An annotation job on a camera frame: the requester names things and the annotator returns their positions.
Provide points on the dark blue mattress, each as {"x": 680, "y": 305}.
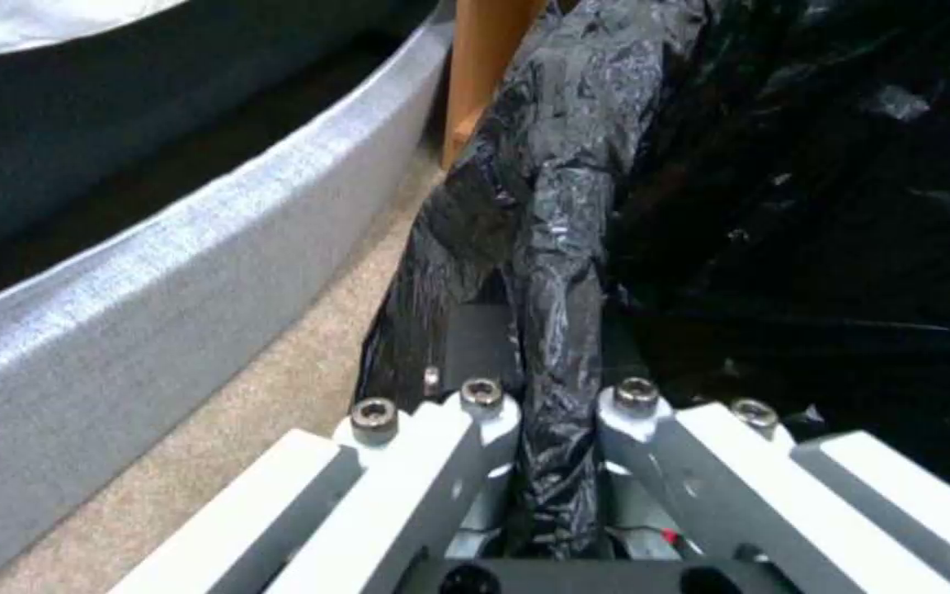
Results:
{"x": 112, "y": 136}

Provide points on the white bed sheet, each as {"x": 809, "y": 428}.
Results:
{"x": 38, "y": 25}

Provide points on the black plastic trash bag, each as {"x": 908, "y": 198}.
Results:
{"x": 574, "y": 204}

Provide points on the wooden furniture leg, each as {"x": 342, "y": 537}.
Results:
{"x": 479, "y": 68}

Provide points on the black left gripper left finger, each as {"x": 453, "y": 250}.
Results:
{"x": 409, "y": 470}

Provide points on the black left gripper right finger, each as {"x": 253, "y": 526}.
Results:
{"x": 714, "y": 470}

